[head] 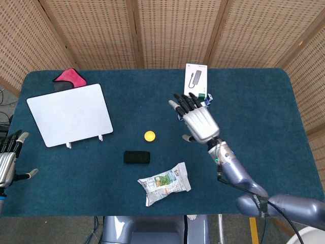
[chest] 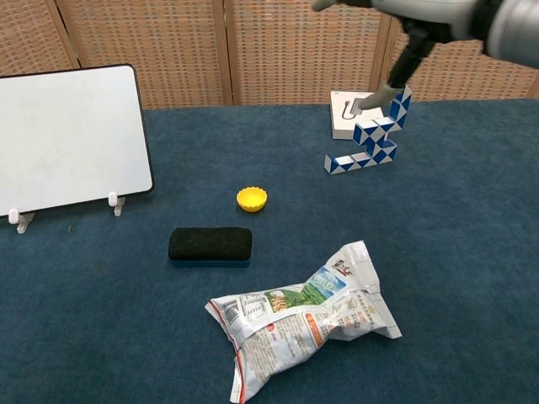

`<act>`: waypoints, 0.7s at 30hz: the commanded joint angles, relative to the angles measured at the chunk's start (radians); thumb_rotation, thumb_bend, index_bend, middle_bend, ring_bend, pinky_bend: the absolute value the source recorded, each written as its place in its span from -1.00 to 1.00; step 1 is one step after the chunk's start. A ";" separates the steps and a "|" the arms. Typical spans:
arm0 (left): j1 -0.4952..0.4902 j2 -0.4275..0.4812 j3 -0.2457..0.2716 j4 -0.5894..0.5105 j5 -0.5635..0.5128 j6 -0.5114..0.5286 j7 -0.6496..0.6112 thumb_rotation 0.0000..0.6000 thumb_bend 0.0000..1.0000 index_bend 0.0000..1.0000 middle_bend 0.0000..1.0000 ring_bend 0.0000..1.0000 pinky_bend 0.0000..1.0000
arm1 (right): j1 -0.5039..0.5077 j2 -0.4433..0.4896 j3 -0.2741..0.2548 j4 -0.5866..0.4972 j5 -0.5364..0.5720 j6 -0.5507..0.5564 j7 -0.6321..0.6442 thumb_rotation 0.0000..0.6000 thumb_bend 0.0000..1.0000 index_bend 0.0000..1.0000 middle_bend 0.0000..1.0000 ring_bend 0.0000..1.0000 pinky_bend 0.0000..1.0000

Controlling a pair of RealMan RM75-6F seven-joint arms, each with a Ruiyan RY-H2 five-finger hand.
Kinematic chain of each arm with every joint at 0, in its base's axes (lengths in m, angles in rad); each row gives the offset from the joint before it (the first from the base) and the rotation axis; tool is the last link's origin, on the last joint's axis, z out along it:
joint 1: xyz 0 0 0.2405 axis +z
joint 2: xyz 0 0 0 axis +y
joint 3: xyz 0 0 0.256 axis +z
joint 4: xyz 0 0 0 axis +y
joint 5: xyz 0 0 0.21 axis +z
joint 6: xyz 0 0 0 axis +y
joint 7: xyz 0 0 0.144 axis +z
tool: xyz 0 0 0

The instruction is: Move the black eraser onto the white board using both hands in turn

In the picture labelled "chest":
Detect yellow scalloped bottle cap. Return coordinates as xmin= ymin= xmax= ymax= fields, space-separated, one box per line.
xmin=236 ymin=187 xmax=269 ymax=215

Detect white plastic board stand foot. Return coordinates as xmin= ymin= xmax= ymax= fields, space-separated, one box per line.
xmin=108 ymin=191 xmax=127 ymax=218
xmin=8 ymin=208 xmax=37 ymax=235

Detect black felt blue-backed eraser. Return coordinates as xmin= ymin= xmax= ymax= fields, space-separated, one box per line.
xmin=167 ymin=226 xmax=253 ymax=268

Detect white board with black frame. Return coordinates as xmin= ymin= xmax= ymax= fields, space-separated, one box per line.
xmin=0 ymin=63 xmax=155 ymax=218

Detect woven wooden screen panel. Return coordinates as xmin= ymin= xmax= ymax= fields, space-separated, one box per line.
xmin=222 ymin=0 xmax=398 ymax=107
xmin=376 ymin=16 xmax=539 ymax=104
xmin=56 ymin=0 xmax=234 ymax=112
xmin=0 ymin=0 xmax=82 ymax=79

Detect crumpled white snack bag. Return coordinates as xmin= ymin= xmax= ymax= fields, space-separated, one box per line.
xmin=205 ymin=240 xmax=403 ymax=404

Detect white product box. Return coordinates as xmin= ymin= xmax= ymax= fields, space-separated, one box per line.
xmin=329 ymin=89 xmax=387 ymax=141

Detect blue white snake cube toy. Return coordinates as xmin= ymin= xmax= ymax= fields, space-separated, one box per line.
xmin=323 ymin=85 xmax=413 ymax=175

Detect blue felt table cloth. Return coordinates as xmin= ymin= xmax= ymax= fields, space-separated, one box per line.
xmin=0 ymin=98 xmax=539 ymax=404

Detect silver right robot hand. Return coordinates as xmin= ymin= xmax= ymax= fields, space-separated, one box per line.
xmin=311 ymin=0 xmax=503 ymax=114

